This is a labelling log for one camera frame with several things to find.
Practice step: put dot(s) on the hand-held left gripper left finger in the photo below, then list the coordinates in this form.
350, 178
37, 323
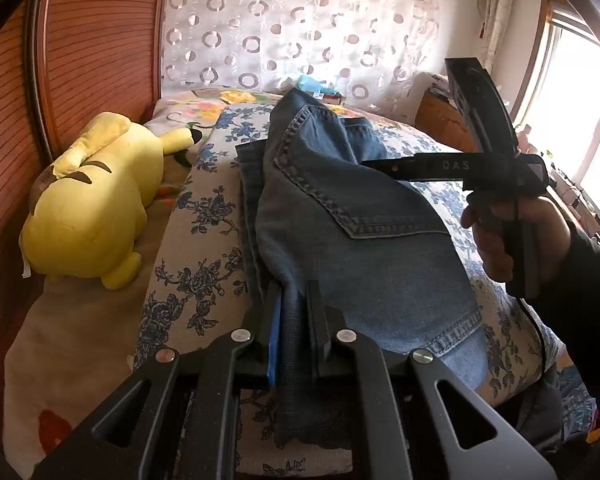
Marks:
275, 340

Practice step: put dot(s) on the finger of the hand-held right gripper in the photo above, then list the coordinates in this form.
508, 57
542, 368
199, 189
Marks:
400, 169

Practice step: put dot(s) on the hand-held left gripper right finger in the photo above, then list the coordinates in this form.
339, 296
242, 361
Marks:
316, 330

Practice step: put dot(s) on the blue denim pants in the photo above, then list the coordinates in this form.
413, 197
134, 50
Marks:
380, 260

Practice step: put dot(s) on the person's right forearm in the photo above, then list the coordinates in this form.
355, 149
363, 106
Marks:
580, 300

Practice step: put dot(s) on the person's right hand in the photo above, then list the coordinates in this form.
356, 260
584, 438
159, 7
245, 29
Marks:
547, 230

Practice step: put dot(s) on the wooden cabinet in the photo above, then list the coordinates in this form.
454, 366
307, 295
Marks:
440, 120

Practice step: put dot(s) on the stack of papers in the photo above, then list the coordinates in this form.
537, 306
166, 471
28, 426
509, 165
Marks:
440, 85

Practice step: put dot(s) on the window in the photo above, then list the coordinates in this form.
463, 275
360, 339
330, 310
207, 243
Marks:
580, 110

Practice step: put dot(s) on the small cardboard box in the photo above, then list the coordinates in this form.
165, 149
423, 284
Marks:
336, 99

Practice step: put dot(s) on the cream curtain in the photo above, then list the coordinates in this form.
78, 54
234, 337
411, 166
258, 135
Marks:
497, 10

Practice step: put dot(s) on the blue floral bed sheet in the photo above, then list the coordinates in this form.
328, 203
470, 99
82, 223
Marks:
200, 240

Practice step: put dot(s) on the white circle-pattern curtain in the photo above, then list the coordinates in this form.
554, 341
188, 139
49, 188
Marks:
305, 25

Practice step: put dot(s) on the yellow plush toy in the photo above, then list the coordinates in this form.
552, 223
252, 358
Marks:
95, 200

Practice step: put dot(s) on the person's grey clothing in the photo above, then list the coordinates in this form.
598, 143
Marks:
550, 420

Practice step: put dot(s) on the wooden headboard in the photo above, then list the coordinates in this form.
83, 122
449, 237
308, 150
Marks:
80, 60

